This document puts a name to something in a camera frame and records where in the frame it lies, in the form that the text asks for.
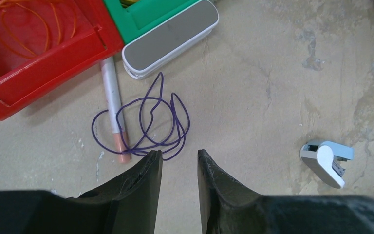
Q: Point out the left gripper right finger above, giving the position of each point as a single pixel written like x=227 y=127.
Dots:
x=229 y=207

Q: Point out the white grey stapler case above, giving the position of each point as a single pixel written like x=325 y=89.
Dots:
x=166 y=41

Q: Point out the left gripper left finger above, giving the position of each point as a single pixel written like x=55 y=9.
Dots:
x=126 y=204

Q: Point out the white marker orange cap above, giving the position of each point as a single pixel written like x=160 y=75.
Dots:
x=114 y=104

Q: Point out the green plastic bin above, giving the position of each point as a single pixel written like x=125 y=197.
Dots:
x=133 y=18

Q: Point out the red plastic bin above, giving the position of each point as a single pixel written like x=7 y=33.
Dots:
x=44 y=43

